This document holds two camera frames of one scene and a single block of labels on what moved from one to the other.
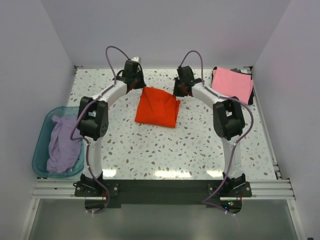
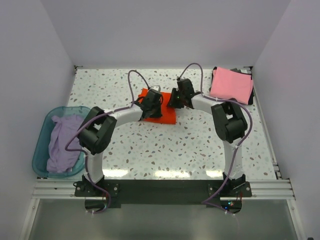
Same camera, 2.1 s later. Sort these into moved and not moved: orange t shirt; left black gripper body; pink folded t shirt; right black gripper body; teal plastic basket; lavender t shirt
Moved: right black gripper body; left black gripper body
Not moved: teal plastic basket; pink folded t shirt; orange t shirt; lavender t shirt
